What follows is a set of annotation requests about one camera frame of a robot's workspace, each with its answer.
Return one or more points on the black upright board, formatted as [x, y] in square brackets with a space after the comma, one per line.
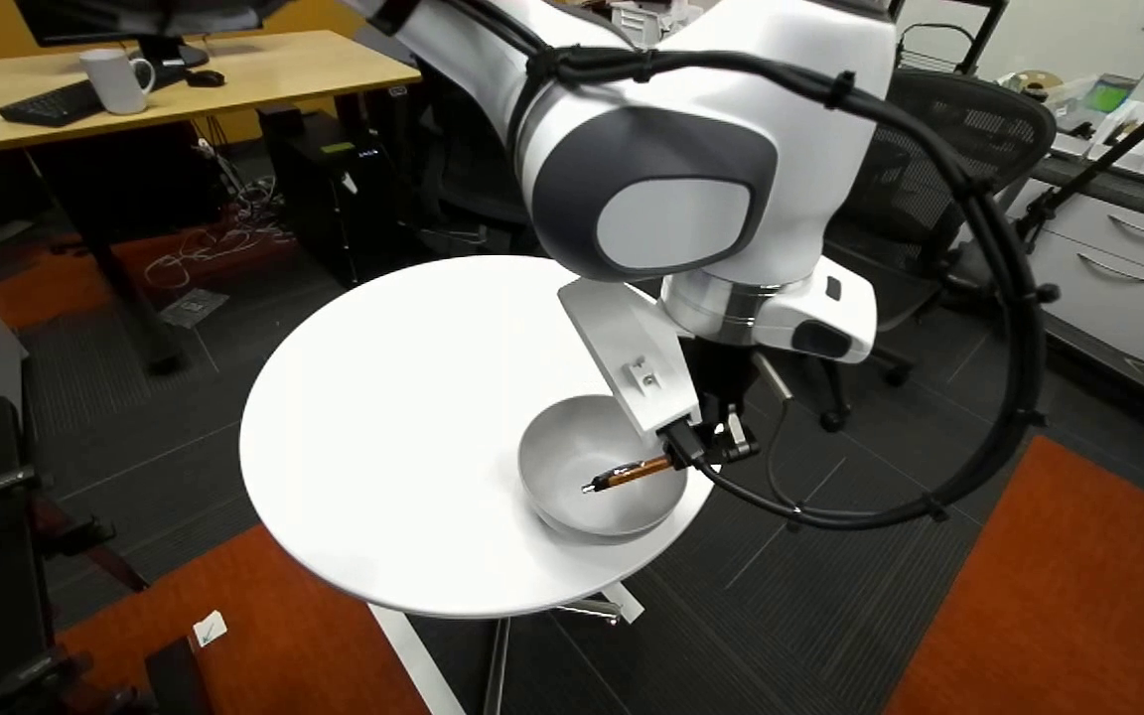
[177, 677]

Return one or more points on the black computer mouse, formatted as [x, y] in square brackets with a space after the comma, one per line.
[204, 78]

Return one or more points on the black tripod pole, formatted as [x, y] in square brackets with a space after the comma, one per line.
[1114, 147]

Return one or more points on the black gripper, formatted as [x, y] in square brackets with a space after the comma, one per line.
[725, 379]

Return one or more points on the white mug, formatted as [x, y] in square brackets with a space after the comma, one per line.
[116, 80]

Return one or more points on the yellow wooden desk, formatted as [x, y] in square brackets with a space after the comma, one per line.
[267, 64]

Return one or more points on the black mesh office chair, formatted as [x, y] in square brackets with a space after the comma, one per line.
[982, 133]

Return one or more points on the white table base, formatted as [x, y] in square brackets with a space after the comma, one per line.
[414, 662]

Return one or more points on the white bowl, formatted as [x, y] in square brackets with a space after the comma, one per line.
[575, 489]

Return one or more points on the grey power strip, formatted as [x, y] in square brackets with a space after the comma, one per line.
[198, 307]

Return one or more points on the black computer tower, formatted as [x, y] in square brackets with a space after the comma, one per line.
[334, 200]

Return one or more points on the orange and black pen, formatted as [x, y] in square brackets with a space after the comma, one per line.
[633, 474]

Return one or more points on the black computer monitor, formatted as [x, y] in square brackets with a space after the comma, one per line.
[138, 19]

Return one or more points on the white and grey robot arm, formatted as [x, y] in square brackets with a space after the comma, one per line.
[678, 162]

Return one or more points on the black flat keyboard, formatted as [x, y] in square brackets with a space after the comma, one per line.
[51, 99]

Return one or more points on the small white floor card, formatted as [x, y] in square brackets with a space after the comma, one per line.
[210, 628]

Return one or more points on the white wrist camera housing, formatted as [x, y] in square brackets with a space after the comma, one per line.
[624, 351]

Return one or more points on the white drawer cabinet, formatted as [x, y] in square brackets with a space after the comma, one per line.
[1131, 282]

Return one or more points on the green desktop object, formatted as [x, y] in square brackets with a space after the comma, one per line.
[1109, 92]

